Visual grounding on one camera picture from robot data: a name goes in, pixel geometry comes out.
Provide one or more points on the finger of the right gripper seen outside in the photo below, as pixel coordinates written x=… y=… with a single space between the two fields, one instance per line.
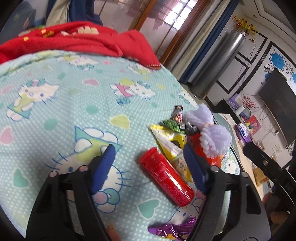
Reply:
x=252 y=151

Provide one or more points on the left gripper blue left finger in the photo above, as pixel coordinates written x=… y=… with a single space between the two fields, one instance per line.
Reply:
x=100 y=167

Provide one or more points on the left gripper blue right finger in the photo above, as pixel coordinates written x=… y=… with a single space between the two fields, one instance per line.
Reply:
x=196 y=170

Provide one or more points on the yellow snack packet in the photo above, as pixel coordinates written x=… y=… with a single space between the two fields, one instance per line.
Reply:
x=172 y=145

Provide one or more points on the red cylindrical can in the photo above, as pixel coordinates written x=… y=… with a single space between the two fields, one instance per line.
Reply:
x=167 y=177

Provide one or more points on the green pea snack bag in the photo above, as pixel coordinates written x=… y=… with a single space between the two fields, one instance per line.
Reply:
x=172 y=125

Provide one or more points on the dark candy bar wrapper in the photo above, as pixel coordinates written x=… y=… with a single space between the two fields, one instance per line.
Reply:
x=177 y=114

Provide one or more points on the purple snack wrapper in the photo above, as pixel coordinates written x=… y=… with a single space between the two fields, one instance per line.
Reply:
x=174 y=231

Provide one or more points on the right hand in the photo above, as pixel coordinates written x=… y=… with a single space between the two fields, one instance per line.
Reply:
x=276 y=211

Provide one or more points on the left hand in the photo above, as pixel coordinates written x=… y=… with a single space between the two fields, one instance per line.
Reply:
x=112 y=232

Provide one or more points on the tissue pack on table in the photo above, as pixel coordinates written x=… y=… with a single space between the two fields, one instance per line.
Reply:
x=242 y=133

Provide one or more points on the colourful picture card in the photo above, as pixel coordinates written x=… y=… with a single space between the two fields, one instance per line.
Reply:
x=253 y=124

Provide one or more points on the white vase red flowers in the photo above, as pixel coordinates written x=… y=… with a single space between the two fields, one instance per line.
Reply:
x=244 y=105

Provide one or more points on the purple tissue box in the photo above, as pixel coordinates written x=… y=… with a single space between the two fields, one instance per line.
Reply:
x=235 y=101

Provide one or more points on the black tv cabinet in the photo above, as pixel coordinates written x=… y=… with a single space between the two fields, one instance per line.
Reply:
x=226 y=108

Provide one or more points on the Hello Kitty blue blanket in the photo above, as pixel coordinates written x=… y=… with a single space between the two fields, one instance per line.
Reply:
x=60 y=109

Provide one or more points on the silver tower air conditioner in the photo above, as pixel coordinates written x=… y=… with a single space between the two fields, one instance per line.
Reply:
x=217 y=63

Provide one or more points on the blue beige right curtain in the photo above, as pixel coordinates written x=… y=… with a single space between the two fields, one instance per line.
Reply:
x=201 y=38

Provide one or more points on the blue beige curtain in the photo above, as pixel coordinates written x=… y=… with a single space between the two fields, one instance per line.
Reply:
x=60 y=12
x=201 y=38

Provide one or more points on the red fleece garment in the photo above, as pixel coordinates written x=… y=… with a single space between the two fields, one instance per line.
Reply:
x=84 y=37

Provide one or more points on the wooden glass door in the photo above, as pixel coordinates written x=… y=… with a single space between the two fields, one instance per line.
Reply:
x=165 y=24

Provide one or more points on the blue beige left curtain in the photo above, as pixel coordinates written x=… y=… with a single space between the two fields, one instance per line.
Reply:
x=60 y=12

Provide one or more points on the black wall television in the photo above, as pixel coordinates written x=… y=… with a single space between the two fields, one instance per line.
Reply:
x=279 y=98

